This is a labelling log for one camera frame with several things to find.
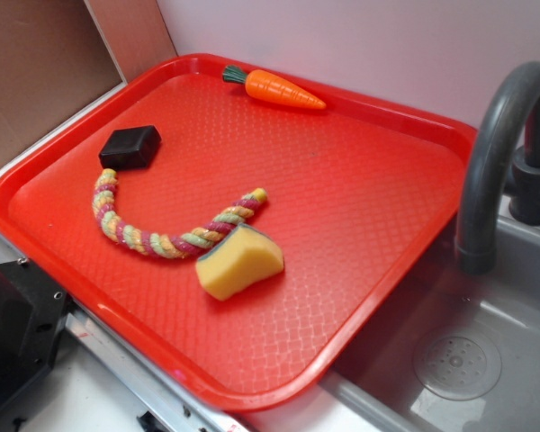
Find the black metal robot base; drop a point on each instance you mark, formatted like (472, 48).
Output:
(13, 324)

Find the yellow green sponge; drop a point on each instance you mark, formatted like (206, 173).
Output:
(245, 257)

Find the red plastic tray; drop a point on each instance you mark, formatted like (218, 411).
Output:
(357, 192)

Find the orange plastic toy carrot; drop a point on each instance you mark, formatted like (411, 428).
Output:
(271, 88)

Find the black rectangular block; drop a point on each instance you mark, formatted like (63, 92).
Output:
(131, 148)

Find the grey plastic sink basin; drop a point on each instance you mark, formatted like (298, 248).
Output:
(448, 351)

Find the grey curved faucet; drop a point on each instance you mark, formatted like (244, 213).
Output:
(505, 160)

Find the brown cardboard panel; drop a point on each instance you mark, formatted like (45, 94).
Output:
(58, 57)

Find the multicolour twisted rope toy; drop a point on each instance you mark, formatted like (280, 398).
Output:
(191, 244)

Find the aluminium frame rail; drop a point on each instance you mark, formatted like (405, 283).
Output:
(75, 375)

